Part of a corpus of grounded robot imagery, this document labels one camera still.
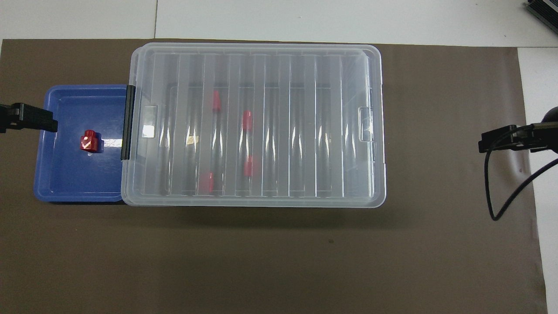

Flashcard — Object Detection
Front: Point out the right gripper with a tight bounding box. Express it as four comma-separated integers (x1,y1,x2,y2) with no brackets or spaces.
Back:
522,106,558,154

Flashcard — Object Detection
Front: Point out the clear plastic storage box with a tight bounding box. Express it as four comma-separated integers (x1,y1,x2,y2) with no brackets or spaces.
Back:
122,42,387,208
124,44,386,207

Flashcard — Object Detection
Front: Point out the black box latch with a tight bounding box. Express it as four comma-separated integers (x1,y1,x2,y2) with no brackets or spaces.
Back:
120,85,136,161

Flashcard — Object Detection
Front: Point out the dark device corner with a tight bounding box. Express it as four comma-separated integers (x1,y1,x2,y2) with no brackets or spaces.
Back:
523,0,558,25

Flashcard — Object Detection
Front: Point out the blue plastic tray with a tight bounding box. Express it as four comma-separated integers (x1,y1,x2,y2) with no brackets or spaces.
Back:
34,84,132,204

